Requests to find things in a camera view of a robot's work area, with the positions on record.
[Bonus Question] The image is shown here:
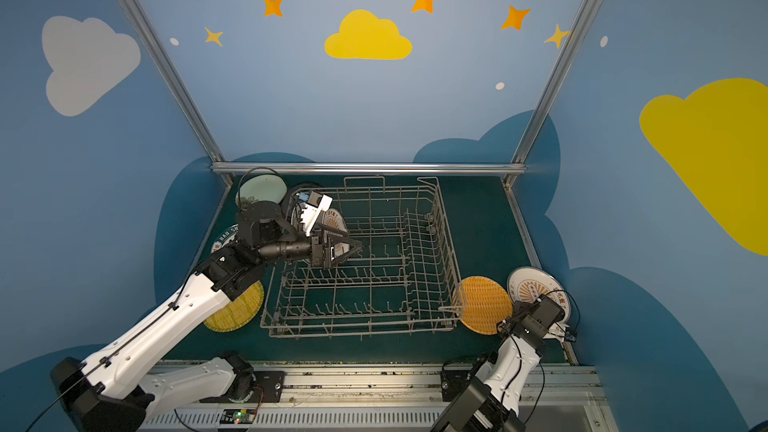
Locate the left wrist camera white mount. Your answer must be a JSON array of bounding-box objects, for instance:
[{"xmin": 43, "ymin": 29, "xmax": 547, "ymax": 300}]
[{"xmin": 297, "ymin": 190, "xmax": 333, "ymax": 237}]

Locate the dark black plate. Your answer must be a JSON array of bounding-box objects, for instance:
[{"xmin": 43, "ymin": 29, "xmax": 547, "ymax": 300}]
[{"xmin": 281, "ymin": 182, "xmax": 325, "ymax": 217}]

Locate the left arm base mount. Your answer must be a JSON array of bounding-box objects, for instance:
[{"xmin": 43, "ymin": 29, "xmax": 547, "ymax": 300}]
[{"xmin": 240, "ymin": 370, "xmax": 286, "ymax": 404}]

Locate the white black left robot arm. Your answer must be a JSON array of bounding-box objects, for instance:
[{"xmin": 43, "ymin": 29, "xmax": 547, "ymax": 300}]
[{"xmin": 50, "ymin": 193, "xmax": 362, "ymax": 431}]

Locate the left green circuit board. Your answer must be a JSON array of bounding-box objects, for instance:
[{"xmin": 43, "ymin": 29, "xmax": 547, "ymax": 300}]
[{"xmin": 219, "ymin": 409, "xmax": 257, "ymax": 425}]

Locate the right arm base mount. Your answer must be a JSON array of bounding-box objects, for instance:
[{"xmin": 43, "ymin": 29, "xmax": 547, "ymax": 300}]
[{"xmin": 440, "ymin": 364, "xmax": 475, "ymax": 403}]

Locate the pale green floral plate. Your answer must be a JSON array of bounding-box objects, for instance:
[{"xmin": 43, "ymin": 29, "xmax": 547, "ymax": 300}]
[{"xmin": 235, "ymin": 174, "xmax": 288, "ymax": 208}]

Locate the orange woven plate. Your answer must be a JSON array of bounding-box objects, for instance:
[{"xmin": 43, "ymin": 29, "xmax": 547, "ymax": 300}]
[{"xmin": 459, "ymin": 276, "xmax": 514, "ymax": 336}]

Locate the horizontal aluminium frame bar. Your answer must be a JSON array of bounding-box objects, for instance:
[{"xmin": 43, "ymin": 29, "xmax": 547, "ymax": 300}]
[{"xmin": 212, "ymin": 162, "xmax": 526, "ymax": 176}]

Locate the diagonal aluminium post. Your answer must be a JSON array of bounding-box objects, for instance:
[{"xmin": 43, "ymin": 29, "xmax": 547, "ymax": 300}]
[
  {"xmin": 503, "ymin": 0, "xmax": 603, "ymax": 192},
  {"xmin": 117, "ymin": 0, "xmax": 225, "ymax": 165}
]

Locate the aluminium rail base frame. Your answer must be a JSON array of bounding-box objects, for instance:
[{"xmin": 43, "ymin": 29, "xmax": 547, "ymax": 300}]
[{"xmin": 141, "ymin": 360, "xmax": 618, "ymax": 431}]

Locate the yellow woven plate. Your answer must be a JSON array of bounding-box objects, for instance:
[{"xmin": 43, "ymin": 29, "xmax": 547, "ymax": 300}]
[{"xmin": 203, "ymin": 281, "xmax": 265, "ymax": 333}]

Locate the white plate green text rim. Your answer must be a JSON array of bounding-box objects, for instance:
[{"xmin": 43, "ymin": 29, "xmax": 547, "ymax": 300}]
[{"xmin": 211, "ymin": 224, "xmax": 238, "ymax": 253}]

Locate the grey wire dish rack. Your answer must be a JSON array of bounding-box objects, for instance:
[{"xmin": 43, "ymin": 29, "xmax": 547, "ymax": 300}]
[{"xmin": 260, "ymin": 176, "xmax": 465, "ymax": 339}]

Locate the left diagonal aluminium post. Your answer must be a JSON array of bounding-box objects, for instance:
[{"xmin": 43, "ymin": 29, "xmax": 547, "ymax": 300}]
[{"xmin": 117, "ymin": 0, "xmax": 225, "ymax": 165}]

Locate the right diagonal aluminium post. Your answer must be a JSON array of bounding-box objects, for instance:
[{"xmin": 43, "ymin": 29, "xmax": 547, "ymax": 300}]
[{"xmin": 503, "ymin": 0, "xmax": 603, "ymax": 192}]

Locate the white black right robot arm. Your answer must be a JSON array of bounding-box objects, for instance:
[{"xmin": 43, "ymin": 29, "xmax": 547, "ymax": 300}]
[{"xmin": 432, "ymin": 294, "xmax": 565, "ymax": 431}]

